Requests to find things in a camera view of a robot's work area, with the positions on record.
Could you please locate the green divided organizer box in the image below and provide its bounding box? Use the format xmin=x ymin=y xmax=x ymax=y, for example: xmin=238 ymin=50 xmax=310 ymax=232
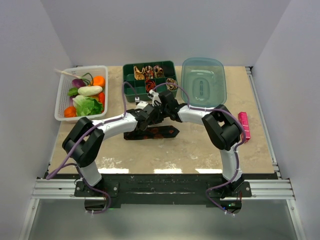
xmin=122 ymin=60 xmax=178 ymax=103

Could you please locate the black orange floral tie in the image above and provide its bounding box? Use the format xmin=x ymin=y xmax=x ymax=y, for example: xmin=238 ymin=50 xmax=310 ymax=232
xmin=123 ymin=125 xmax=180 ymax=141

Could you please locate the multicolour patterned rolled tie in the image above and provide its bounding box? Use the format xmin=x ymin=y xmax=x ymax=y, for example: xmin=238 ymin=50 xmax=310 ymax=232
xmin=142 ymin=65 xmax=155 ymax=80

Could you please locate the white plastic basket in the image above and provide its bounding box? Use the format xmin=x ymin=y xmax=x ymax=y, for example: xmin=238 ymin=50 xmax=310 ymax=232
xmin=54 ymin=65 xmax=108 ymax=123

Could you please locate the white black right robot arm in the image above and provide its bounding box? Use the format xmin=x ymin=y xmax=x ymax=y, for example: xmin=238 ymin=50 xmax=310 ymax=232
xmin=152 ymin=90 xmax=244 ymax=197

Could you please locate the pink rectangular box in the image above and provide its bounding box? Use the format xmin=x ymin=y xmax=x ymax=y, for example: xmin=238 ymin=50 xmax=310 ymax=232
xmin=238 ymin=111 xmax=251 ymax=143

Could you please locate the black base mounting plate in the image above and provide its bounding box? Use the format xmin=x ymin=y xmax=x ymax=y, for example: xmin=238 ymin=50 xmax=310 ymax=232
xmin=74 ymin=174 xmax=252 ymax=210

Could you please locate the orange toy fruit lower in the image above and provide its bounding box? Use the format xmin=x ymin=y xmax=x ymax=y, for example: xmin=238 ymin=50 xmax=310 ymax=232
xmin=64 ymin=106 xmax=77 ymax=118

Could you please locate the cream brown floral rolled tie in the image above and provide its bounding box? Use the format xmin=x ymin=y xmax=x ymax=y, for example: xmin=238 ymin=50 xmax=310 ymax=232
xmin=166 ymin=78 xmax=178 ymax=91

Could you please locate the clear blue plastic tub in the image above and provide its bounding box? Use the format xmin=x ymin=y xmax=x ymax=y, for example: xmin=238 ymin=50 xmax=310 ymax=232
xmin=180 ymin=57 xmax=227 ymax=108

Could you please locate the green toy lettuce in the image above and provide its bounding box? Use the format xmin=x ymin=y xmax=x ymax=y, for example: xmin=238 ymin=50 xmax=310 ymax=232
xmin=72 ymin=95 xmax=104 ymax=117

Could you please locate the orange navy striped rolled tie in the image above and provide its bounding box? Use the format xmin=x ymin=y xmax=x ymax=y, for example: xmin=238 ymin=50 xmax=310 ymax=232
xmin=145 ymin=79 xmax=156 ymax=92

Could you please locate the purple toy turnip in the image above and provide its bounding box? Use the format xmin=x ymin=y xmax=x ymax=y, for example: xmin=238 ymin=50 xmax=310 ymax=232
xmin=71 ymin=78 xmax=86 ymax=89

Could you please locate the orange toy fruit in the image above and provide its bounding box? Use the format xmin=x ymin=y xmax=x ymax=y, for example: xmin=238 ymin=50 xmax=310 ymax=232
xmin=64 ymin=106 xmax=77 ymax=118
xmin=92 ymin=75 xmax=106 ymax=88

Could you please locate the beige rolled tie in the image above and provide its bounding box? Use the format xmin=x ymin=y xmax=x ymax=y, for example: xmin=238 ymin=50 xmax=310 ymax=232
xmin=133 ymin=65 xmax=145 ymax=81

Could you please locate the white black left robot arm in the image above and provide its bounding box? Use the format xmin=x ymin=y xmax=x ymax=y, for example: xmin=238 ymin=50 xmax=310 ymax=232
xmin=62 ymin=103 xmax=164 ymax=196

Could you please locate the white toy radish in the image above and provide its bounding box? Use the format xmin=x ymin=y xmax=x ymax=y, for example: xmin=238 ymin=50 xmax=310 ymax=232
xmin=77 ymin=86 xmax=103 ymax=97

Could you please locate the orange toy fruit upper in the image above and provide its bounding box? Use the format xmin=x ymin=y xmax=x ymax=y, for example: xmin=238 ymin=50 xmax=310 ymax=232
xmin=92 ymin=75 xmax=106 ymax=88

